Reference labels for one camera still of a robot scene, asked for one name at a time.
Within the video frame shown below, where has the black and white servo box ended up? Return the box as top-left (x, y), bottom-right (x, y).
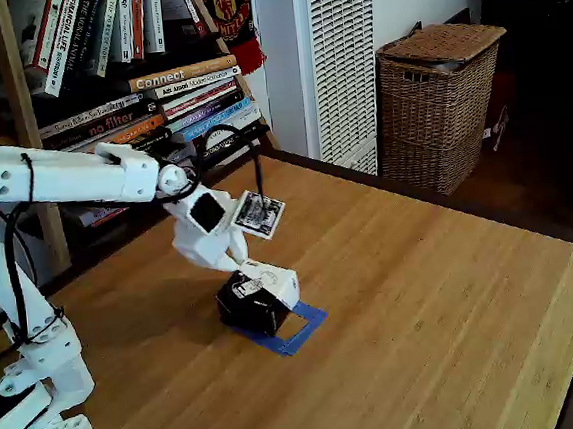
top-left (213, 256), bottom-right (304, 342)

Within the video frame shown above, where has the black Rocket Science book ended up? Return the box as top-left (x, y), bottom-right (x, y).
top-left (131, 126), bottom-right (177, 158)

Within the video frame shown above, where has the grey purple paperback book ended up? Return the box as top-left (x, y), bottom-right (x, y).
top-left (77, 203), bottom-right (131, 230)

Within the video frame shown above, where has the orange spine book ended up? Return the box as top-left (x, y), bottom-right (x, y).
top-left (75, 113), bottom-right (169, 154)

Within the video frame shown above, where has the dark purple book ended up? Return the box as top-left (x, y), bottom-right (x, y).
top-left (163, 90), bottom-right (249, 134)

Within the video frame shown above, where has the blue tape square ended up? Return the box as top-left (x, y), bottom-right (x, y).
top-left (231, 298), bottom-right (333, 362)

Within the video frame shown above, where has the light blue book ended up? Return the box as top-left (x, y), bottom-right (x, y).
top-left (178, 96), bottom-right (258, 143)

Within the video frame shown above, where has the black no filter book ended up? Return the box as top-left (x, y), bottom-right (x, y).
top-left (39, 100), bottom-right (160, 151)

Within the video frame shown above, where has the white red striped book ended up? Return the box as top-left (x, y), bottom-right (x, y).
top-left (158, 76), bottom-right (241, 112)

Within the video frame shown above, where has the white Modern Romance book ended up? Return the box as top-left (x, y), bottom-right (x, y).
top-left (146, 65), bottom-right (245, 101)

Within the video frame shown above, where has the grey white paperback book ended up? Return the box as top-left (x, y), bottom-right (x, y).
top-left (35, 93), bottom-right (145, 141)

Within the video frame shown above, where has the tan Connect book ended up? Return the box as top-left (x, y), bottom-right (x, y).
top-left (126, 53), bottom-right (240, 94)

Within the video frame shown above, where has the plain white book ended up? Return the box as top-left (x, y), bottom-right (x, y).
top-left (140, 0), bottom-right (168, 55)

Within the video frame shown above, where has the orange red narrow book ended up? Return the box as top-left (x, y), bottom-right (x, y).
top-left (127, 0), bottom-right (150, 61)

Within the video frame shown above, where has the wooden ladder bookshelf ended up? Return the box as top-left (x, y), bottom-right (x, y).
top-left (0, 0), bottom-right (291, 281)

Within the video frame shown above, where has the green white spine book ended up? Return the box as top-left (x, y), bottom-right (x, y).
top-left (86, 0), bottom-right (128, 80)

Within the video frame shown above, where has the narrow white book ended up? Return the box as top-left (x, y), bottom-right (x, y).
top-left (115, 0), bottom-right (139, 64)

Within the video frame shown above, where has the white louvered heater unit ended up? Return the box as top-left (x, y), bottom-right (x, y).
top-left (292, 0), bottom-right (392, 182)

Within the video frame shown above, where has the thin red book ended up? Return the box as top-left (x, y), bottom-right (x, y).
top-left (176, 0), bottom-right (210, 39)

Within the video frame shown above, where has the white A Financial Life book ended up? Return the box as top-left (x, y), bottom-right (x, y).
top-left (36, 0), bottom-right (94, 99)

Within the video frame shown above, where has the dark Moral Animal book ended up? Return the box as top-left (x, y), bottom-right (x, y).
top-left (54, 0), bottom-right (105, 78)

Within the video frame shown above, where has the red black football scarf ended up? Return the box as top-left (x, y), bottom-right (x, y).
top-left (194, 0), bottom-right (269, 80)

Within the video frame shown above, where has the red and white book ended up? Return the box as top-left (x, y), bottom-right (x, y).
top-left (16, 0), bottom-right (72, 74)

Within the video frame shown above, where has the brown wicker laundry basket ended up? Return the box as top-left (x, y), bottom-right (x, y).
top-left (368, 17), bottom-right (521, 201)

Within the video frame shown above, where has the white camera board module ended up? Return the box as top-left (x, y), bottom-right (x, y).
top-left (231, 187), bottom-right (290, 243)

